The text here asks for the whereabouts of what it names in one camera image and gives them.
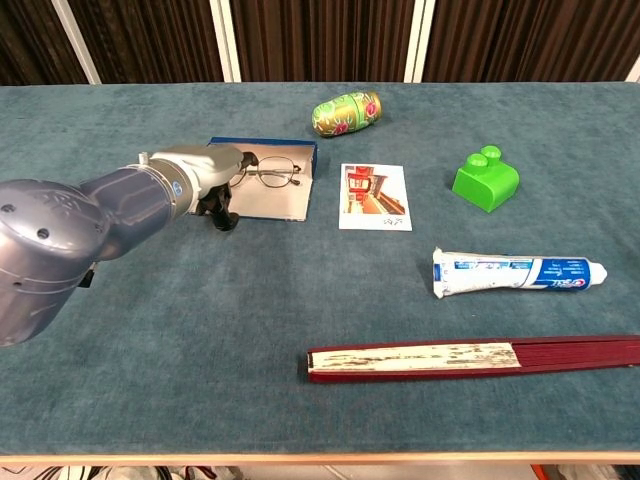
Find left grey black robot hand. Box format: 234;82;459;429
149;143;260;232

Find blue glasses case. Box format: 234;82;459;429
189;136;319;222

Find dark brown pleated curtain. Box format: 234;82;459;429
0;0;640;86

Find green toy building block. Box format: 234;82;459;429
451;144;521;214

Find white blue toothpaste tube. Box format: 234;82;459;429
431;246;609;300

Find dark red folding fan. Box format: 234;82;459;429
306;334;640;385

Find teal felt table cloth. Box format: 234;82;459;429
0;81;640;457

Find green gold floral nesting doll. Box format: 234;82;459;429
311;90;383;140

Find white bordered photo card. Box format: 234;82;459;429
338;163;414;232

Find thin black metal eyeglasses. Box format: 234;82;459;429
229;154;304;190

